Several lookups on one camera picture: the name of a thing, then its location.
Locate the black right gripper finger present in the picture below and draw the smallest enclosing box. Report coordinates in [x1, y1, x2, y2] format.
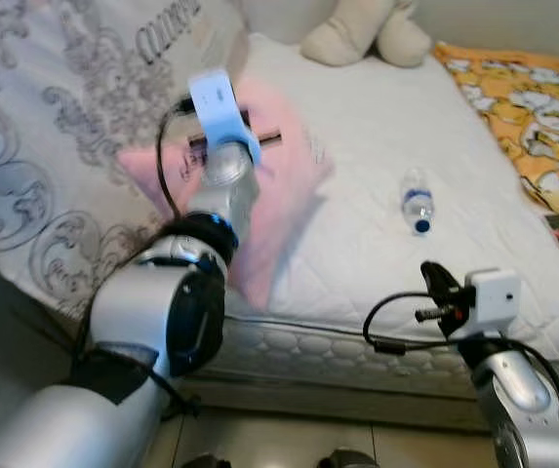
[420, 260, 463, 301]

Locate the pink pillow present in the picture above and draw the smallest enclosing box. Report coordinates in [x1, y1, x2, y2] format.
[116, 78, 337, 313]

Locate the clear plastic water bottle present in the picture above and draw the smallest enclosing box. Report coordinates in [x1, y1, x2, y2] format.
[399, 168, 436, 236]

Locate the yellow cartoon print blanket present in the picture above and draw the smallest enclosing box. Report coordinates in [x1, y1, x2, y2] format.
[433, 41, 559, 215]

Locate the white quilted mattress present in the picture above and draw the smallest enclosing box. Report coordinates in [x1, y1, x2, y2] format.
[216, 34, 559, 386]

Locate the beige bed base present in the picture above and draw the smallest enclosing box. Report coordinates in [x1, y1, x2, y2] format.
[181, 378, 559, 432]

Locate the grey right robot leg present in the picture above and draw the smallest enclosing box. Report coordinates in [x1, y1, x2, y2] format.
[318, 448, 379, 468]

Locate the grey robot leg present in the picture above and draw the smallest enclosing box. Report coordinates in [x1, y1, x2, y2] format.
[318, 448, 379, 468]
[180, 453, 231, 468]

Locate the grey left robot leg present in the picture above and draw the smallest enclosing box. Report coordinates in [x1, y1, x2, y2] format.
[180, 453, 231, 468]

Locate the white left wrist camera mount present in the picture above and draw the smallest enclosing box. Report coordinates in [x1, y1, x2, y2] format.
[188, 68, 262, 167]

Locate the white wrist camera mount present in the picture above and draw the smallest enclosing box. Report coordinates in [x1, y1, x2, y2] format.
[188, 68, 262, 167]
[464, 268, 522, 337]

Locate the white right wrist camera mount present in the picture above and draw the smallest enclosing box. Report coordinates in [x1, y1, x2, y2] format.
[464, 268, 522, 337]

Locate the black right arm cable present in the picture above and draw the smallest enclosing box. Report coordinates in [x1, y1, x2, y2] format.
[364, 291, 475, 354]

